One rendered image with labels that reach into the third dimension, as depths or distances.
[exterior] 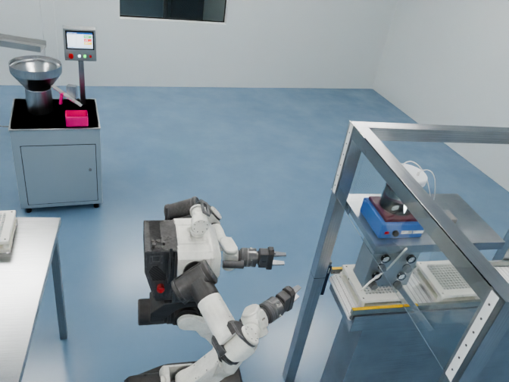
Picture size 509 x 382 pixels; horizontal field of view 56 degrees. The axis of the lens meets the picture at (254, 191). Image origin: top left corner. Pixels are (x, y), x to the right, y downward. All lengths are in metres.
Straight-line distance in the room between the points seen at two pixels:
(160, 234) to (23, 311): 0.66
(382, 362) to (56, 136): 2.72
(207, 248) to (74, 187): 2.36
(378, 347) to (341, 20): 5.43
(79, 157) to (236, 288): 1.58
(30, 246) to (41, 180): 1.58
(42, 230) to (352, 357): 1.69
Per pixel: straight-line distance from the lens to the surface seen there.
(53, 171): 4.03
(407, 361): 2.86
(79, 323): 3.34
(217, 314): 1.70
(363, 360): 2.71
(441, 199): 2.49
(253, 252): 2.21
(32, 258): 2.47
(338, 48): 7.44
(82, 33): 3.99
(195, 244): 1.90
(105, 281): 3.58
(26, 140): 3.91
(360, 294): 2.32
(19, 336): 2.16
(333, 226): 2.29
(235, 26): 6.72
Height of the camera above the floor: 2.48
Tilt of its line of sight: 32 degrees down
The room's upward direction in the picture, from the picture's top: 9 degrees clockwise
